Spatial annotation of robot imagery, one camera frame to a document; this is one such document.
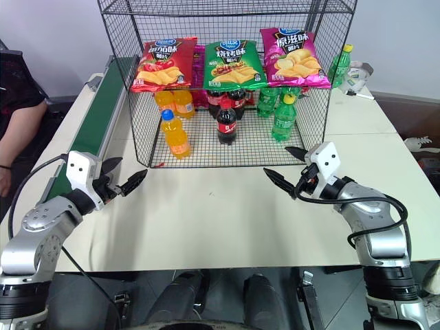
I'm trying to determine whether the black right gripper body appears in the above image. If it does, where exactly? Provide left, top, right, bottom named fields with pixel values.
left=296, top=164, right=320, bottom=199

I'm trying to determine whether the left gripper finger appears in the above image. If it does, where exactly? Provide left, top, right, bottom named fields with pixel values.
left=120, top=168, right=149, bottom=197
left=102, top=157, right=124, bottom=177

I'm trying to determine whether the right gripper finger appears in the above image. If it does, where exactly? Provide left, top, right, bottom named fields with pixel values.
left=285, top=146, right=310, bottom=163
left=263, top=166, right=298, bottom=200

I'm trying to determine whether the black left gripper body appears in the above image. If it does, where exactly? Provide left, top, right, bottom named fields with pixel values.
left=91, top=173, right=126, bottom=206

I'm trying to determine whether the green conveyor belt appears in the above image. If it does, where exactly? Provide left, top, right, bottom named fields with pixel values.
left=33, top=54, right=138, bottom=208

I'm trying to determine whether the person's hand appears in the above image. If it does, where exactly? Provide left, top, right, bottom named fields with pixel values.
left=0, top=167, right=12, bottom=197

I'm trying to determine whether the green soda bottle yellow cap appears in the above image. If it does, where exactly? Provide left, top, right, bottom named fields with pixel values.
left=327, top=43, right=355, bottom=89
left=279, top=86, right=304, bottom=105
left=271, top=93, right=298, bottom=143
left=256, top=87, right=282, bottom=120

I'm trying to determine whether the orange soda bottle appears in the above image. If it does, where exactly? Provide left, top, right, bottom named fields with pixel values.
left=160, top=109, right=192, bottom=161
left=173, top=89, right=197, bottom=120
left=153, top=89, right=177, bottom=115

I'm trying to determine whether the cola bottle red cap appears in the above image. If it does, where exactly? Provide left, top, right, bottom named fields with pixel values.
left=216, top=99, right=239, bottom=146
left=225, top=88, right=248, bottom=120
left=206, top=88, right=228, bottom=120

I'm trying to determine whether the white marker pen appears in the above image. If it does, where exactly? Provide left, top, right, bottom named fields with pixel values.
left=344, top=89, right=376, bottom=102

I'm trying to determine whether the purple potato chips bag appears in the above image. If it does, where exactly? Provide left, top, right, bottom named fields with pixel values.
left=259, top=27, right=333, bottom=90

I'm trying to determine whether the grey white tape dispenser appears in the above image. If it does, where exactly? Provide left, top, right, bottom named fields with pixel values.
left=340, top=60, right=375, bottom=95

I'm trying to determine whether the green potato chips bag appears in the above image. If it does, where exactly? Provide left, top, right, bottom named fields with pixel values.
left=202, top=39, right=268, bottom=91

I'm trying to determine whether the red potato chips bag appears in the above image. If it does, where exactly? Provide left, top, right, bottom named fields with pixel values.
left=129, top=36, right=198, bottom=94

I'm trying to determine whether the white toothed plastic object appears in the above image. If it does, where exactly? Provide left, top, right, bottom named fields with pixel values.
left=403, top=135, right=440, bottom=154

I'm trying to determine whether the dark red object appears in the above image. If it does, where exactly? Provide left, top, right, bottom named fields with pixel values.
left=417, top=155, right=440, bottom=199

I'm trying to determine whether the person in black shirt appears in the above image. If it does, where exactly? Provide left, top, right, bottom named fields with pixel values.
left=0, top=51, right=48, bottom=145

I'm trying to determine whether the dark rounded shape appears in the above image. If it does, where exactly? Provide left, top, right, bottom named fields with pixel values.
left=243, top=272, right=304, bottom=330
left=150, top=269, right=211, bottom=330

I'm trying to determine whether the white rounded object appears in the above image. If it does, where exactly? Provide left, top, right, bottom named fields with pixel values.
left=420, top=260, right=440, bottom=297

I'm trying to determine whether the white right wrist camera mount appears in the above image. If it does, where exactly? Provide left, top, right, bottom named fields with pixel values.
left=303, top=141, right=344, bottom=201

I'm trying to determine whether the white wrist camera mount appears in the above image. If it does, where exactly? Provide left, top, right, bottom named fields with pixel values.
left=65, top=150, right=106, bottom=212
left=303, top=141, right=344, bottom=201

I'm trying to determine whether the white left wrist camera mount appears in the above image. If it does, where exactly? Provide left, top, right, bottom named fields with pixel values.
left=65, top=150, right=106, bottom=212

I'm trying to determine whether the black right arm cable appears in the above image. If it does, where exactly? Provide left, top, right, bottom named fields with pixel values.
left=296, top=171, right=413, bottom=263

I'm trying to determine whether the black strap with buckle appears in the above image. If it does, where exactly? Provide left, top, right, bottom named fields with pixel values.
left=300, top=270, right=327, bottom=330

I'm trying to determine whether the black wire mesh rack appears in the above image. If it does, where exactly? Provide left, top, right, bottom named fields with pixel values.
left=96, top=0, right=359, bottom=170

